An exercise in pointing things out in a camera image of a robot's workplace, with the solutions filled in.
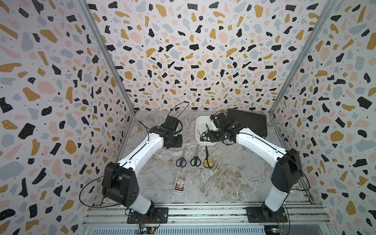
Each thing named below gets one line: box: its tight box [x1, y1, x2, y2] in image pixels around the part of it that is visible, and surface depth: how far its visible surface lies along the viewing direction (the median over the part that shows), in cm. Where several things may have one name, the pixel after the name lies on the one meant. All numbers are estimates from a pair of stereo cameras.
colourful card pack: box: [173, 174, 188, 193], surface depth 85 cm
